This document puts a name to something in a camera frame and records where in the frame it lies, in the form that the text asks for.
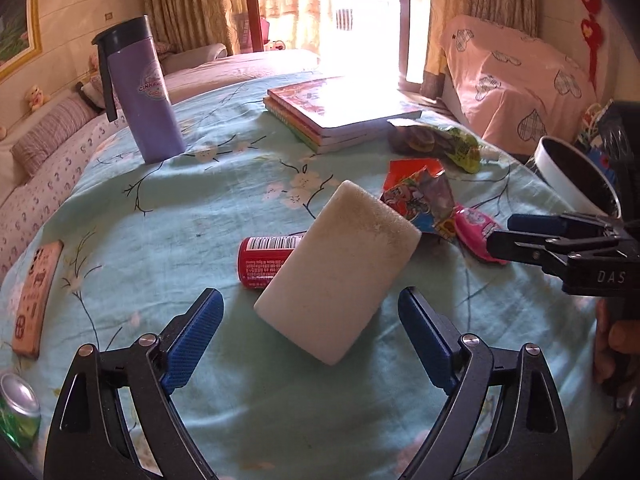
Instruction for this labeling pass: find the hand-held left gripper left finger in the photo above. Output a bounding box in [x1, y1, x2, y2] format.
[44, 287, 225, 480]

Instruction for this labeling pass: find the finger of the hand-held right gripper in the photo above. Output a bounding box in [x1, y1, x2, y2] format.
[486, 229, 572, 275]
[506, 212, 623, 244]

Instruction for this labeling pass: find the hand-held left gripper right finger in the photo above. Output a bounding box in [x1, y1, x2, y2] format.
[396, 286, 573, 480]

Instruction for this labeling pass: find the pink snack wrapper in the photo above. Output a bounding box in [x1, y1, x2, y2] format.
[452, 206, 508, 264]

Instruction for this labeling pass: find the white black bowl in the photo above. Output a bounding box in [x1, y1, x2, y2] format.
[531, 135, 623, 218]

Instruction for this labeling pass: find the white sponge block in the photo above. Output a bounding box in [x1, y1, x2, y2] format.
[253, 180, 422, 366]

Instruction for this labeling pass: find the person's right hand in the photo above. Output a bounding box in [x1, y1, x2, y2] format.
[595, 300, 640, 385]

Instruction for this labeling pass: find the red soda can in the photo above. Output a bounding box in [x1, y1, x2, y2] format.
[237, 235, 303, 291]

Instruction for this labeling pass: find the colourful foil snack wrapper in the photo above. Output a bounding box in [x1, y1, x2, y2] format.
[380, 158, 458, 243]

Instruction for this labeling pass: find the green snack bag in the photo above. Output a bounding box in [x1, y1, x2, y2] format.
[387, 117, 501, 175]

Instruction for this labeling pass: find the armchair with pink cover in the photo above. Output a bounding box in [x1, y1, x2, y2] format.
[440, 14, 598, 156]

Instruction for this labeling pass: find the green soda can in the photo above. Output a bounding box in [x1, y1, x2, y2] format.
[0, 371, 42, 453]

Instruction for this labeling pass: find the picture book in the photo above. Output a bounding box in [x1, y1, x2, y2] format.
[263, 96, 401, 147]
[263, 102, 396, 155]

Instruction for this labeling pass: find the stack of books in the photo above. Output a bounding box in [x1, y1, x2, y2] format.
[266, 76, 423, 138]

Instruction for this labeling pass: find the purple tumbler with black lid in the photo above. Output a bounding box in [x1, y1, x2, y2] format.
[91, 15, 187, 165]

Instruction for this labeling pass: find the large striped pillow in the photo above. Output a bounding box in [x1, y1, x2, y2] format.
[10, 92, 98, 178]

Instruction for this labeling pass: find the sheer balcony curtain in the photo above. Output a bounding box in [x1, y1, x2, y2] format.
[265, 0, 321, 53]

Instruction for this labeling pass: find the framed landscape painting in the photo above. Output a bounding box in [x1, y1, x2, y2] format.
[0, 0, 43, 86]

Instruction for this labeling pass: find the red wall decoration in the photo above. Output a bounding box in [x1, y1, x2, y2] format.
[577, 0, 606, 91]

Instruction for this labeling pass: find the wooden door frame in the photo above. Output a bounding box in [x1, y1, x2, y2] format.
[242, 0, 266, 53]

